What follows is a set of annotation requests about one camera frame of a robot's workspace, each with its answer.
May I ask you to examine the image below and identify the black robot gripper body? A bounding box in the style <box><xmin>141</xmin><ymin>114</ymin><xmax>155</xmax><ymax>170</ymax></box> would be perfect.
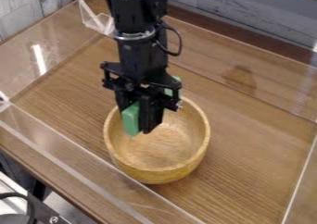
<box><xmin>98</xmin><ymin>37</ymin><xmax>184</xmax><ymax>113</ymax></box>

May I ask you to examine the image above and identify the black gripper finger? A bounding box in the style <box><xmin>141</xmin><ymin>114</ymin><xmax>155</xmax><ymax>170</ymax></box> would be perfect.
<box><xmin>114</xmin><ymin>91</ymin><xmax>137</xmax><ymax>111</ymax></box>
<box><xmin>139</xmin><ymin>94</ymin><xmax>163</xmax><ymax>134</ymax></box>

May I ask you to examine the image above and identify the green rectangular block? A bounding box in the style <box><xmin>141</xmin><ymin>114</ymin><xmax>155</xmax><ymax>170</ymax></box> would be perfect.
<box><xmin>114</xmin><ymin>75</ymin><xmax>181</xmax><ymax>136</ymax></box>

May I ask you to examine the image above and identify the brown wooden bowl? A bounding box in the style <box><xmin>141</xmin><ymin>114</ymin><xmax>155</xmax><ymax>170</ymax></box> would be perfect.
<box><xmin>102</xmin><ymin>97</ymin><xmax>211</xmax><ymax>184</ymax></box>

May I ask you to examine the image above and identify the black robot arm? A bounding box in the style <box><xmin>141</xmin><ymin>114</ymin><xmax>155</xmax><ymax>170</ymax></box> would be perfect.
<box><xmin>100</xmin><ymin>0</ymin><xmax>181</xmax><ymax>136</ymax></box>

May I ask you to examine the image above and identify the clear acrylic corner bracket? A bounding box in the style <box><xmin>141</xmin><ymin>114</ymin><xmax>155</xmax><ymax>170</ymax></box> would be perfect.
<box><xmin>77</xmin><ymin>0</ymin><xmax>114</xmax><ymax>36</ymax></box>

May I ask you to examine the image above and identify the black cable lower left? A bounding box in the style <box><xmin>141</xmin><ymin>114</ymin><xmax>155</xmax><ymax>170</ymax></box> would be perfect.
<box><xmin>0</xmin><ymin>192</ymin><xmax>37</xmax><ymax>224</ymax></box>

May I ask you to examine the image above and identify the black metal frame bracket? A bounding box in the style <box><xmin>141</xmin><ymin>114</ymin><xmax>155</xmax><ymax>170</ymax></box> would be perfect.
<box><xmin>26</xmin><ymin>200</ymin><xmax>72</xmax><ymax>224</ymax></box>

